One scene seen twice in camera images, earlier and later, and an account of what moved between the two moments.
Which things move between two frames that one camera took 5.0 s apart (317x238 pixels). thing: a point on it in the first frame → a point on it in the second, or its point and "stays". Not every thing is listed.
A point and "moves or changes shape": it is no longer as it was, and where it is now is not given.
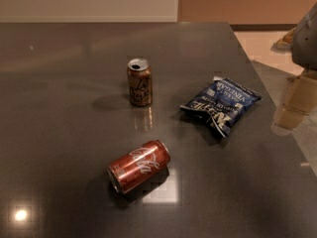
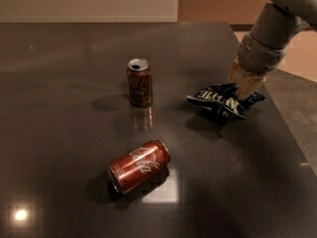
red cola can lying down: (134, 169) stays
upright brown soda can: (140, 81) stays
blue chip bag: (217, 104) moves or changes shape
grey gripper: (306, 45) → (258, 58)
